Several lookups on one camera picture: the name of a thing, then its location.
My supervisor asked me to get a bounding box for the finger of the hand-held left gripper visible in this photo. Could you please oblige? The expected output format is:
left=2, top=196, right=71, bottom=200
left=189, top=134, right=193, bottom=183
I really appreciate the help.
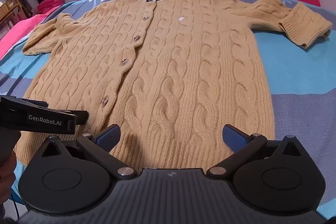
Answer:
left=51, top=109, right=89, bottom=126

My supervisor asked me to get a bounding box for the pink blanket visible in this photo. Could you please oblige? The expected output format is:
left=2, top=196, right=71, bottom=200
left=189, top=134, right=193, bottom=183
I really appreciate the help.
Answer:
left=0, top=13, right=57, bottom=60

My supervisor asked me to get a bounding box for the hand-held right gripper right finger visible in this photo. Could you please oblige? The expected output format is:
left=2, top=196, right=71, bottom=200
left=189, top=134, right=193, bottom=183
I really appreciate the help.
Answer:
left=206, top=124, right=303, bottom=180

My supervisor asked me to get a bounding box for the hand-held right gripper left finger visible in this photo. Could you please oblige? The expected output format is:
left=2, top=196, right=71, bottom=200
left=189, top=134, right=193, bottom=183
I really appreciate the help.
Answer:
left=41, top=124, right=137, bottom=180

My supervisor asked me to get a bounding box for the red folded cloth pile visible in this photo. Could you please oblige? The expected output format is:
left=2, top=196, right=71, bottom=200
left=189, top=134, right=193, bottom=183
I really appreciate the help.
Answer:
left=37, top=0, right=65, bottom=15

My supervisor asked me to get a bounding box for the wooden shelf unit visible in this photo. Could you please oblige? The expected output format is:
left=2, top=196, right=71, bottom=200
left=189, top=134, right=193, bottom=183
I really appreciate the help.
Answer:
left=0, top=0, right=19, bottom=39

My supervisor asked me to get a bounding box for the tan cable-knit cardigan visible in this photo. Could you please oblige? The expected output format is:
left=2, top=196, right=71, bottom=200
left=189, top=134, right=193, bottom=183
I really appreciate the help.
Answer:
left=15, top=0, right=332, bottom=169

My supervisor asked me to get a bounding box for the person's left hand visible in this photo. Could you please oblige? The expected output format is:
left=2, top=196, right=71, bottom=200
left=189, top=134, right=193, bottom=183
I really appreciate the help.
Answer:
left=0, top=154, right=17, bottom=214

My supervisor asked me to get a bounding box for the blue grey patterned blanket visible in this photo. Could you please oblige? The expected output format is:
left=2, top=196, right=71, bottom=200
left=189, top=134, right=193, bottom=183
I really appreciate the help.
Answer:
left=0, top=0, right=336, bottom=224

